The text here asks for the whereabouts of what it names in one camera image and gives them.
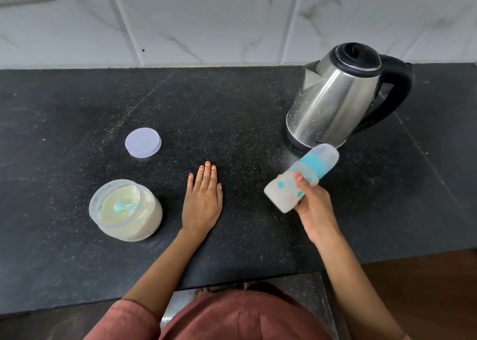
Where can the clear milk powder jar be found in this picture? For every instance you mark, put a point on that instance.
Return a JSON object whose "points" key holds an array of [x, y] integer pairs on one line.
{"points": [[143, 220]]}

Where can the reddish pink garment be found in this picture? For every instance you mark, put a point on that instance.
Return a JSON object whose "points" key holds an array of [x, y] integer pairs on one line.
{"points": [[242, 317]]}

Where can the person's right hand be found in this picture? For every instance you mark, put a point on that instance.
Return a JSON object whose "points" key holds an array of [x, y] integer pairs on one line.
{"points": [[316, 211]]}

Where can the blue bottle teat cap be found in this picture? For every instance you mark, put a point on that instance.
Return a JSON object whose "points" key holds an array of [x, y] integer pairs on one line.
{"points": [[320, 161]]}

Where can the person's left foot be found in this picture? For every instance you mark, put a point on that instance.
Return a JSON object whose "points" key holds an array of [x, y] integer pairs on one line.
{"points": [[202, 291]]}

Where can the light blue measuring scoop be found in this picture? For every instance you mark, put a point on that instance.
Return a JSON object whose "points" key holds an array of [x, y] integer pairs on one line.
{"points": [[123, 205]]}

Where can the steel electric kettle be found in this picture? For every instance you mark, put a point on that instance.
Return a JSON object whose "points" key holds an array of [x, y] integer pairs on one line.
{"points": [[335, 105]]}

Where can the lilac round jar lid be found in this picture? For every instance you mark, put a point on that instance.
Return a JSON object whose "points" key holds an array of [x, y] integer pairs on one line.
{"points": [[142, 142]]}

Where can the person's left forearm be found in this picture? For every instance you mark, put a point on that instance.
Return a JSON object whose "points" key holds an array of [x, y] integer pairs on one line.
{"points": [[160, 272]]}

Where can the dark wooden cabinet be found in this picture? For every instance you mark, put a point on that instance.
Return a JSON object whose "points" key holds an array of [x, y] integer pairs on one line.
{"points": [[428, 295]]}

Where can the person's left hand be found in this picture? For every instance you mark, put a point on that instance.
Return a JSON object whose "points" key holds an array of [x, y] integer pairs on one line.
{"points": [[201, 209]]}

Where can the clear plastic baby bottle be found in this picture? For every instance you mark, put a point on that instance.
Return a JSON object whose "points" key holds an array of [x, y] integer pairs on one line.
{"points": [[283, 192]]}

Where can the person's right forearm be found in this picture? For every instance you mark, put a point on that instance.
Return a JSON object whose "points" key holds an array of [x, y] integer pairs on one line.
{"points": [[357, 287]]}

